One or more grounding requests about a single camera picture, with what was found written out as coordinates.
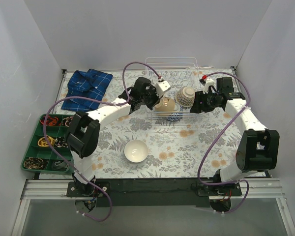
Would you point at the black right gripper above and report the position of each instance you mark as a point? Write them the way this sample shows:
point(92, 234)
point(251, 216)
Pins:
point(199, 103)

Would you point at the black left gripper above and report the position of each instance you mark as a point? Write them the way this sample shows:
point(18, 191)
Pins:
point(152, 99)

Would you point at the plain white bowl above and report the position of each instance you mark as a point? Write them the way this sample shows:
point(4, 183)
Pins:
point(136, 151)
point(165, 105)

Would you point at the brown lattice pattern bowl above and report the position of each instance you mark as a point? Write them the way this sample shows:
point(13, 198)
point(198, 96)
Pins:
point(185, 96)

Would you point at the blue zigzag pattern bowl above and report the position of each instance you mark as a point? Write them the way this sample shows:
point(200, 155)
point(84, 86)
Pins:
point(175, 117)

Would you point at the yellow dotted bowl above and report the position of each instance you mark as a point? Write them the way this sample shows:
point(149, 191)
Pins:
point(176, 108)

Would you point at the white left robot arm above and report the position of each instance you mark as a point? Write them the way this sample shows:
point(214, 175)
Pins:
point(82, 136)

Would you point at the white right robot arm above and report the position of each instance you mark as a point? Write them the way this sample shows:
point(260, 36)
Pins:
point(258, 147)

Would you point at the floral patterned table mat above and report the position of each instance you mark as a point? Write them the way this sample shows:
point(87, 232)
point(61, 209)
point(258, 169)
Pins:
point(175, 149)

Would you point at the blue plaid shirt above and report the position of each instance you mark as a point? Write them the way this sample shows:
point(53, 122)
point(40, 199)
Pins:
point(89, 84)

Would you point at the red rubber bands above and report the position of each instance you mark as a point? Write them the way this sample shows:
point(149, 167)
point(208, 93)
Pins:
point(50, 121)

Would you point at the yellow rubber bands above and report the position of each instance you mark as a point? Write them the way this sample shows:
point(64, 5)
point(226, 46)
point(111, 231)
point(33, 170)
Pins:
point(43, 142)

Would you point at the green compartment tray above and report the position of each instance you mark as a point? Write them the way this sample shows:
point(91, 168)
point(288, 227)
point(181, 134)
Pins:
point(47, 148)

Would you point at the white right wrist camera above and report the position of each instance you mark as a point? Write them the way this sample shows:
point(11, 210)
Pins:
point(206, 83)

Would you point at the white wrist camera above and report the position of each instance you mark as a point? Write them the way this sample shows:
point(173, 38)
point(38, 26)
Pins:
point(162, 87)
point(206, 83)

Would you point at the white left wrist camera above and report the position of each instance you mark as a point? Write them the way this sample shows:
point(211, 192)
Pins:
point(162, 87)

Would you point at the white wire dish rack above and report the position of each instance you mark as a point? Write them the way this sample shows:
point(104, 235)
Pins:
point(179, 72)

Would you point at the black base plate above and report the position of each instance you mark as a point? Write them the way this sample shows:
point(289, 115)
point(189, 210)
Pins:
point(131, 192)

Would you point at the aluminium frame rail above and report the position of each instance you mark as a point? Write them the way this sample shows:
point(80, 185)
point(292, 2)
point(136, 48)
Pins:
point(46, 189)

